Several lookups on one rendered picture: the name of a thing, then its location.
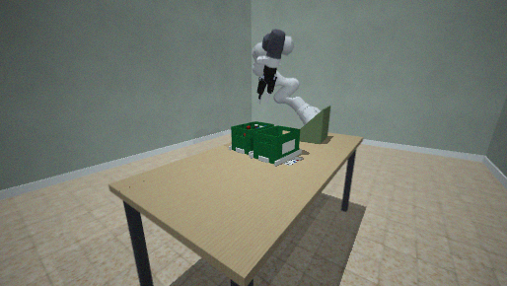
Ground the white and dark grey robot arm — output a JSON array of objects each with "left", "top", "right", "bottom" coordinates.
[{"left": 252, "top": 30, "right": 320, "bottom": 124}]

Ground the white paper pick list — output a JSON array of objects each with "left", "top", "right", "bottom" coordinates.
[{"left": 285, "top": 157, "right": 303, "bottom": 166}]

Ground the green plastic crate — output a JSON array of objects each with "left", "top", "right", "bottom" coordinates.
[
  {"left": 253, "top": 125, "right": 300, "bottom": 164},
  {"left": 231, "top": 121, "right": 271, "bottom": 155}
]

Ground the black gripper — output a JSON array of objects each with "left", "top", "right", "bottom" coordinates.
[{"left": 257, "top": 65, "right": 277, "bottom": 105}]

